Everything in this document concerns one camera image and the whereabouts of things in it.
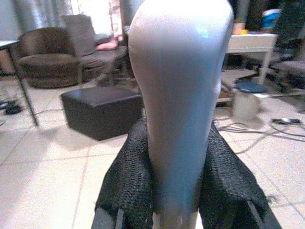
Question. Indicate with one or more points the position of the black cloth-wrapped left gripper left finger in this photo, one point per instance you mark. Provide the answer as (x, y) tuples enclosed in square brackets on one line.
[(128, 183)]

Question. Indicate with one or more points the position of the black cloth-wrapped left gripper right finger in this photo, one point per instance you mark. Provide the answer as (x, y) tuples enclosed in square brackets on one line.
[(228, 190)]

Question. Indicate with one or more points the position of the black leather ottoman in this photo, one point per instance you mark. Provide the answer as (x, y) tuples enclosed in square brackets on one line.
[(102, 114)]

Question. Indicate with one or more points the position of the white bucket with blue lid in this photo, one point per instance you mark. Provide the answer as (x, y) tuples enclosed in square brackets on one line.
[(247, 102)]

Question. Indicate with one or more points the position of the black power strip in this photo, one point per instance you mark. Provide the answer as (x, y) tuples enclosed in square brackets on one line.
[(286, 120)]

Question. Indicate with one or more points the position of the grey cushioned chair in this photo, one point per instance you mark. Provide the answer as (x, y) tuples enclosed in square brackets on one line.
[(95, 50)]

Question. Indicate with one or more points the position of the black power adapter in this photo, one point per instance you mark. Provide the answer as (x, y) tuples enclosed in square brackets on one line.
[(12, 107)]

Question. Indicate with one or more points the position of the pink pillow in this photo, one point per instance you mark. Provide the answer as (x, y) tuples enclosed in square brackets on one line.
[(107, 44)]

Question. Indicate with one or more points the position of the brown round armchair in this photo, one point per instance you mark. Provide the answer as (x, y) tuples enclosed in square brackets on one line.
[(45, 64)]

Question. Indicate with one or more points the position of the white side table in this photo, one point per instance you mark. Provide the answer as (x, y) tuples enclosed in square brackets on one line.
[(252, 43)]

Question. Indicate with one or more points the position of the yellow small object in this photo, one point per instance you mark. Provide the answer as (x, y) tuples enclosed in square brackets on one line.
[(241, 31)]

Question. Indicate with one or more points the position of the blue storage box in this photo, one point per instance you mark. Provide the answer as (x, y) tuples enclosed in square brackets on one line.
[(271, 14)]

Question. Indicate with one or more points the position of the white table with black frame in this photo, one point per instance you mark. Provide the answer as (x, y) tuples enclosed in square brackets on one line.
[(22, 78)]

